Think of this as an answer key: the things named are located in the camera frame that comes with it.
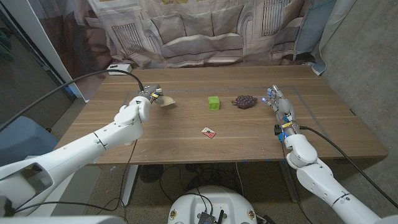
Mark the grey table leg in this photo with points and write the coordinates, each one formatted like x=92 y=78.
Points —
x=290 y=189

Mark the red matchbox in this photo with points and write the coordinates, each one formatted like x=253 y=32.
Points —
x=208 y=132

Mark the blue chair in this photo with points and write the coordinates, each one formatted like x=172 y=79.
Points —
x=21 y=140

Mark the printed sofa backdrop cloth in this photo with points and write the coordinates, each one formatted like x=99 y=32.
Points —
x=202 y=31

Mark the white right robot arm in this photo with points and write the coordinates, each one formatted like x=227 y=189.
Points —
x=326 y=186

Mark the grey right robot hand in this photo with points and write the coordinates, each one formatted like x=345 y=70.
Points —
x=284 y=107

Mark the white floor platform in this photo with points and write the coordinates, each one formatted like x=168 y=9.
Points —
x=84 y=189

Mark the white power strip box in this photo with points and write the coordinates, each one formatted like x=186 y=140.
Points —
x=119 y=67

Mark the white door frame post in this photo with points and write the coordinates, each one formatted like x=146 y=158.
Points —
x=37 y=34

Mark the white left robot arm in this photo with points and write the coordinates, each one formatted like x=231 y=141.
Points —
x=87 y=149

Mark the purple toy grapes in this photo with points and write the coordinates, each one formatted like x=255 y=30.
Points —
x=245 y=101

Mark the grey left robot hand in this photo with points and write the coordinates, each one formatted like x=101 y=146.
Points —
x=150 y=91

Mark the green cube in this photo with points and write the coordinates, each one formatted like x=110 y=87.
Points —
x=214 y=103

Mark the white table leg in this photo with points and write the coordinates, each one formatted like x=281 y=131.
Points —
x=130 y=183

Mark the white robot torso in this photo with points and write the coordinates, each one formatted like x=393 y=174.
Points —
x=217 y=199

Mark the black round fan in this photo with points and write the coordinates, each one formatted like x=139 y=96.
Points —
x=150 y=173

